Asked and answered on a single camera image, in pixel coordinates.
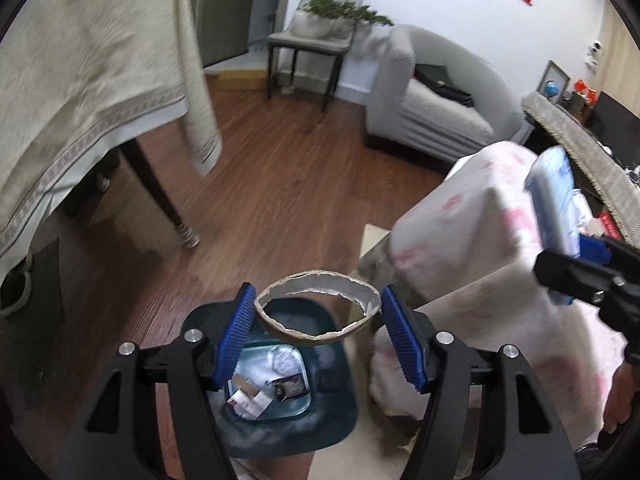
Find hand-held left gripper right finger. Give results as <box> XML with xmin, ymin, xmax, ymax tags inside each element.
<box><xmin>381</xmin><ymin>285</ymin><xmax>581</xmax><ymax>480</ymax></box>

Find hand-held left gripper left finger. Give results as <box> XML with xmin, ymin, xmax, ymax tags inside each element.
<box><xmin>59</xmin><ymin>281</ymin><xmax>258</xmax><ymax>480</ymax></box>

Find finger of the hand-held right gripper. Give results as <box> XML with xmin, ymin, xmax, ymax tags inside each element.
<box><xmin>534</xmin><ymin>249</ymin><xmax>626</xmax><ymax>307</ymax></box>
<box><xmin>577</xmin><ymin>232</ymin><xmax>640</xmax><ymax>273</ymax></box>

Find large paper ball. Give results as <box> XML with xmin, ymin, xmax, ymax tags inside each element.
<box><xmin>265</xmin><ymin>347</ymin><xmax>301</xmax><ymax>376</ymax></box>

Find cardboard tape ring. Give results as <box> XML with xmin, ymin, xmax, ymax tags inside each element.
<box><xmin>254</xmin><ymin>271</ymin><xmax>383</xmax><ymax>346</ymax></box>

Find red white card package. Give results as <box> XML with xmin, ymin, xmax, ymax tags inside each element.
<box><xmin>227</xmin><ymin>390</ymin><xmax>271</xmax><ymax>418</ymax></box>

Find black tissue packet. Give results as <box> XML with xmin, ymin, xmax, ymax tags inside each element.
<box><xmin>265</xmin><ymin>375</ymin><xmax>307</xmax><ymax>402</ymax></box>

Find dark teal trash bin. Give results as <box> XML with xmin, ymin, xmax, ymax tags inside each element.
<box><xmin>180</xmin><ymin>297</ymin><xmax>358</xmax><ymax>458</ymax></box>

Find person's right hand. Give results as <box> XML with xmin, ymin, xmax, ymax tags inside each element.
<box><xmin>601</xmin><ymin>360</ymin><xmax>640</xmax><ymax>436</ymax></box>

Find pink printed tablecloth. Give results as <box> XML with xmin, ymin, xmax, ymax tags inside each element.
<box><xmin>367</xmin><ymin>140</ymin><xmax>640</xmax><ymax>456</ymax></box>

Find black monitor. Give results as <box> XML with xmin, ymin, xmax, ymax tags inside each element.
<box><xmin>587</xmin><ymin>91</ymin><xmax>640</xmax><ymax>153</ymax></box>

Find small red flags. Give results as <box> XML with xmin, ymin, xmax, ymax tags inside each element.
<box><xmin>572</xmin><ymin>79</ymin><xmax>598</xmax><ymax>103</ymax></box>

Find dark wooden table leg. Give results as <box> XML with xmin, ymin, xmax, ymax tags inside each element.
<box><xmin>120</xmin><ymin>137</ymin><xmax>201</xmax><ymax>250</ymax></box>

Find dark floor mat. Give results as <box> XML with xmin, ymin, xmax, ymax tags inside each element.
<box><xmin>20</xmin><ymin>237</ymin><xmax>66</xmax><ymax>406</ymax></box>

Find grey armchair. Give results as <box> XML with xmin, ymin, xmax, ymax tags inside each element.
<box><xmin>365</xmin><ymin>24</ymin><xmax>525</xmax><ymax>163</ymax></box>

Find beige curtain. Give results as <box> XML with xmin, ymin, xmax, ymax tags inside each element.
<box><xmin>597</xmin><ymin>0</ymin><xmax>640</xmax><ymax>106</ymax></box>

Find black bag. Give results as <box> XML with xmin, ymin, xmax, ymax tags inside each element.
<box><xmin>414</xmin><ymin>63</ymin><xmax>475</xmax><ymax>108</ymax></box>

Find dark shoe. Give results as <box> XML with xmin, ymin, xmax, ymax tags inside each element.
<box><xmin>0</xmin><ymin>252</ymin><xmax>33</xmax><ymax>316</ymax></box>

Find beige patterned tablecloth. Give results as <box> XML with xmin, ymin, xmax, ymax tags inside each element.
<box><xmin>0</xmin><ymin>0</ymin><xmax>223</xmax><ymax>278</ymax></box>

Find grey dining chair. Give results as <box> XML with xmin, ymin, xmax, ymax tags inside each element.
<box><xmin>266</xmin><ymin>0</ymin><xmax>365</xmax><ymax>112</ymax></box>

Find grey door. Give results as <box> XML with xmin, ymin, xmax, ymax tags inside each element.
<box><xmin>187</xmin><ymin>0</ymin><xmax>288</xmax><ymax>68</ymax></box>

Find picture frame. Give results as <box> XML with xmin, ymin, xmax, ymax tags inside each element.
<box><xmin>537</xmin><ymin>60</ymin><xmax>571</xmax><ymax>103</ymax></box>

